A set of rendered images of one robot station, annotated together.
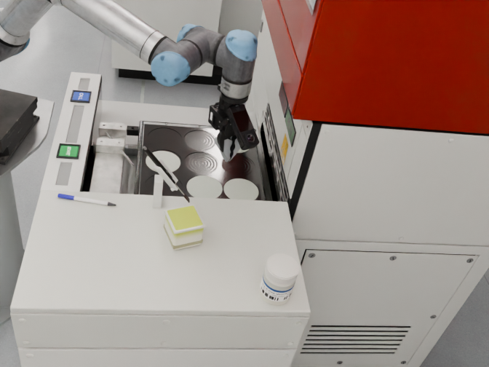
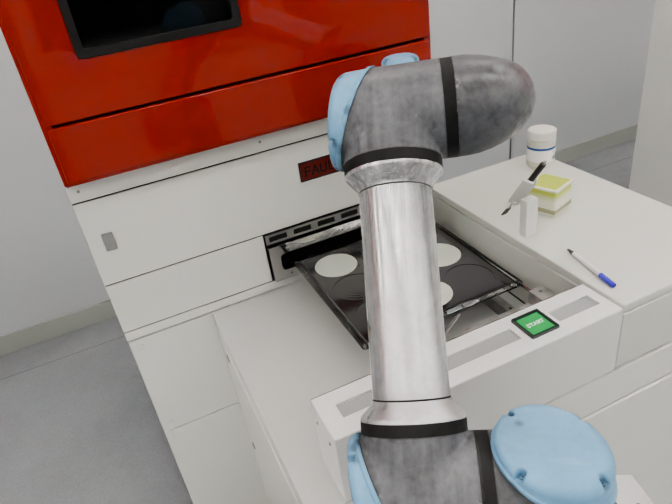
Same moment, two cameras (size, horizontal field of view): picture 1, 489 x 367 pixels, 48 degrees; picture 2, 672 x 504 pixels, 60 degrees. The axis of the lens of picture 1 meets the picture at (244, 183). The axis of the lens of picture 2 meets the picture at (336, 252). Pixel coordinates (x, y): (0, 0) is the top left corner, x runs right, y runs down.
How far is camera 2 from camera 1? 195 cm
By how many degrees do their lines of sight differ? 75
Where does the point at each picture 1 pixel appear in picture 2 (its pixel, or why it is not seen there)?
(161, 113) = (278, 389)
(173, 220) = (561, 183)
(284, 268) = (543, 128)
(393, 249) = not seen: hidden behind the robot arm
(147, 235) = (573, 222)
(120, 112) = (311, 434)
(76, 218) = (620, 263)
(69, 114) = (459, 369)
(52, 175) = (589, 313)
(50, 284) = not seen: outside the picture
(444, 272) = not seen: hidden behind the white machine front
